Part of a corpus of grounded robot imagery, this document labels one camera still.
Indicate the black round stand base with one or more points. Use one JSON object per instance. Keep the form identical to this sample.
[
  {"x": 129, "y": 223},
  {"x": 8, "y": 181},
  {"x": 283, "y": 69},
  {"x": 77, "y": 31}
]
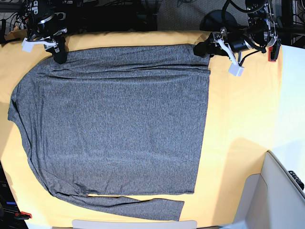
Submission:
[{"x": 213, "y": 21}]

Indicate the red black clamp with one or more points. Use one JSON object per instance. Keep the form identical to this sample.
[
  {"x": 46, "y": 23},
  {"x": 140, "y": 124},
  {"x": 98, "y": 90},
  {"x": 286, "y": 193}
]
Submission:
[
  {"x": 274, "y": 51},
  {"x": 22, "y": 216}
]

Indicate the white plastic tray edge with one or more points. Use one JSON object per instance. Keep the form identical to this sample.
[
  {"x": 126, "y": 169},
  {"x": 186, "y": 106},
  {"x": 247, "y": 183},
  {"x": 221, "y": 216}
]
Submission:
[{"x": 84, "y": 224}]

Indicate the grey long-sleeve T-shirt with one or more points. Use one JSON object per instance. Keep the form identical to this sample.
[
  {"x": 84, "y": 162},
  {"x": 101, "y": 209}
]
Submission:
[{"x": 112, "y": 129}]

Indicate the red black clamp left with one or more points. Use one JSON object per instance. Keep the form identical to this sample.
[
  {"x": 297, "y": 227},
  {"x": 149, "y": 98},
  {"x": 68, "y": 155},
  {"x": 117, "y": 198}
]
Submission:
[{"x": 22, "y": 216}]

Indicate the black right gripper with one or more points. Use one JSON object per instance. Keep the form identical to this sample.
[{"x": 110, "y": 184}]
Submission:
[{"x": 47, "y": 27}]

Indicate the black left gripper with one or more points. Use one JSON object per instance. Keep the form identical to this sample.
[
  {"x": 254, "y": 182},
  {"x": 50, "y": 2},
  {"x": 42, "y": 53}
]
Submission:
[{"x": 231, "y": 40}]

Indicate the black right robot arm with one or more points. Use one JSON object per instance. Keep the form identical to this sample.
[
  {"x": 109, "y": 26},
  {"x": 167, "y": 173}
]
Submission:
[{"x": 40, "y": 7}]

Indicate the white cardboard box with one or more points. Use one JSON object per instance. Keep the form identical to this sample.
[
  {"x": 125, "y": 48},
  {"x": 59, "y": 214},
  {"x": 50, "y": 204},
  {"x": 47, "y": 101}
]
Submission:
[{"x": 271, "y": 199}]

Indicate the yellow table cloth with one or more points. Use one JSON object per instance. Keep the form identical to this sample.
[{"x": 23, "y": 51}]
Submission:
[{"x": 239, "y": 129}]

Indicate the red black clamp right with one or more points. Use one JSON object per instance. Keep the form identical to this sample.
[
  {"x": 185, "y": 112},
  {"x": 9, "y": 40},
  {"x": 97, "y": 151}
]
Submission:
[{"x": 274, "y": 51}]

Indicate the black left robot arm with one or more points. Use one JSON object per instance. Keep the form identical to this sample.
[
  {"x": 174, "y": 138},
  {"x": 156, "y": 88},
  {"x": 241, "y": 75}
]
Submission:
[{"x": 260, "y": 31}]

